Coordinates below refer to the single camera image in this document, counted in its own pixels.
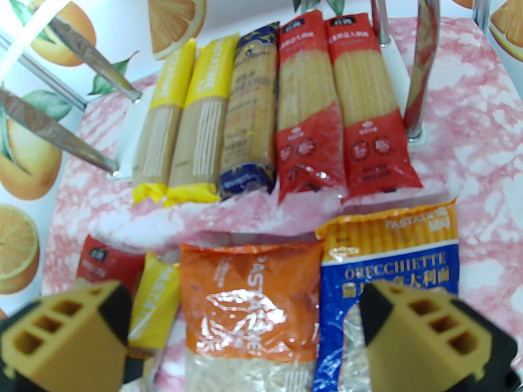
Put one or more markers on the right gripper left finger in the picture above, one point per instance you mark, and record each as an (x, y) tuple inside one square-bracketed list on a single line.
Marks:
[(61, 341)]

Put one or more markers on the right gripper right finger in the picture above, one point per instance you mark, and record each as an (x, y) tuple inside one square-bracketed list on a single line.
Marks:
[(429, 341)]

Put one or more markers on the blue orecchiette pasta bag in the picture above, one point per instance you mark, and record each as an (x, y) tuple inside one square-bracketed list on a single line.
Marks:
[(388, 259)]

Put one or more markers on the red fusilli pasta bag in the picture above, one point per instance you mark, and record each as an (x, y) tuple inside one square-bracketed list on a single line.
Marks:
[(110, 259)]

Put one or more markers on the yellow Pastatime spaghetti pack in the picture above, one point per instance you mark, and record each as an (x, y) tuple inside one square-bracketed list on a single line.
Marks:
[(163, 137), (157, 300), (202, 137)]

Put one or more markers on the orange Pastatime pasta bag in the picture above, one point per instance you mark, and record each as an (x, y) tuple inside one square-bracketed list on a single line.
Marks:
[(245, 300)]

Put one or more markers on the red spaghetti pack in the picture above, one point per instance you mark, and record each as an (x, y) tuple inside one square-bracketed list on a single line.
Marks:
[(367, 129), (306, 137)]

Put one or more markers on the dark blue spaghetti pack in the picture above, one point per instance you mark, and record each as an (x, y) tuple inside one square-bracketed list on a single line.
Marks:
[(249, 129)]

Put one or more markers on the white two-tier chrome-leg shelf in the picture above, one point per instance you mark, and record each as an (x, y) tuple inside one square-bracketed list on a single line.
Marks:
[(423, 76)]

